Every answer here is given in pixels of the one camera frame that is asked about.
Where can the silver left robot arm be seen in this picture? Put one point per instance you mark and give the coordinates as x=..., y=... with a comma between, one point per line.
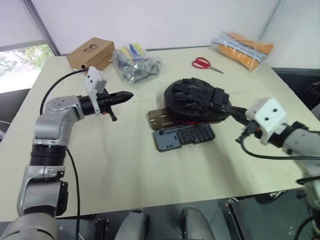
x=57, y=117

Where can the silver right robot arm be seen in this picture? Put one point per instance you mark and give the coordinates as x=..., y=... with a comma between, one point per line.
x=300, y=140

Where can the grey wall post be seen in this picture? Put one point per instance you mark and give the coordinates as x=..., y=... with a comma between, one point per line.
x=272, y=18

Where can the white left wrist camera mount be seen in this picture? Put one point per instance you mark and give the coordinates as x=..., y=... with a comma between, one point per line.
x=93, y=77

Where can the black object with white print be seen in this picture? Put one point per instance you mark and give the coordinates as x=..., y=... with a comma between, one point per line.
x=271, y=196

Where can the brown cardboard box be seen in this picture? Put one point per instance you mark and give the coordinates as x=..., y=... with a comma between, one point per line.
x=95, y=52

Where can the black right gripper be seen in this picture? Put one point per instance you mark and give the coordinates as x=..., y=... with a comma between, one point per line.
x=251, y=128

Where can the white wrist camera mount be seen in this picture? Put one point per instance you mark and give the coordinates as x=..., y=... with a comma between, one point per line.
x=268, y=115
x=93, y=77

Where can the grey rounded shape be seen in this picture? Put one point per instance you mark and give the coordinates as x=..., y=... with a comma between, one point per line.
x=135, y=225
x=197, y=225

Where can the black cabinet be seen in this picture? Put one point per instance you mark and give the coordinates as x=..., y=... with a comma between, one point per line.
x=297, y=82

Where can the clear plastic bag of tools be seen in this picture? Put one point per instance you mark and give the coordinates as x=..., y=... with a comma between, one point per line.
x=137, y=67

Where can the screwdriver bit set case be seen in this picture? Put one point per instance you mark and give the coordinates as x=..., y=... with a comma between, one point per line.
x=185, y=138

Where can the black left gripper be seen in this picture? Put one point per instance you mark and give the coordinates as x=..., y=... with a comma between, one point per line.
x=103, y=101

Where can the plastic bag of orange cloths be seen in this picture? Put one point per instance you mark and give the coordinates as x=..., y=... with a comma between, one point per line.
x=250, y=53

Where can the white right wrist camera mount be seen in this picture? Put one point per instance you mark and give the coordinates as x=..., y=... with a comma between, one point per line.
x=268, y=115

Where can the grey window frame post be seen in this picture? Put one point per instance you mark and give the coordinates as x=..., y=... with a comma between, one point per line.
x=42, y=27

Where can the black framed panel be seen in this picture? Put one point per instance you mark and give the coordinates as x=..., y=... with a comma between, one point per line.
x=262, y=220

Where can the black metal bracket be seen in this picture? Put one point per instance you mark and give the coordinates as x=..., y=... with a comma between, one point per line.
x=101, y=228

